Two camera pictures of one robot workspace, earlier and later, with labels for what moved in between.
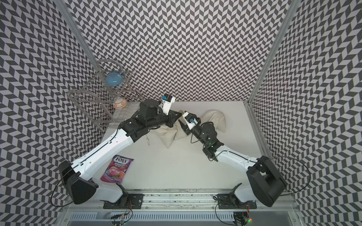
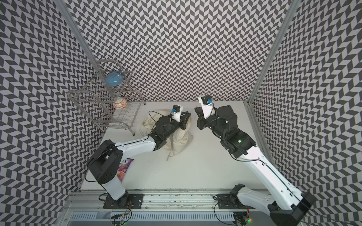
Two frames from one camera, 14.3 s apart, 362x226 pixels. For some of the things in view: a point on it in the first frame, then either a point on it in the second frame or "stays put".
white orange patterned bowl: (119, 102) stays put
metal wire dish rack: (117, 101) stays put
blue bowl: (114, 78) stays put
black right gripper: (187, 131) to (201, 119)
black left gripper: (173, 117) to (183, 123)
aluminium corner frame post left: (77, 32) stays put
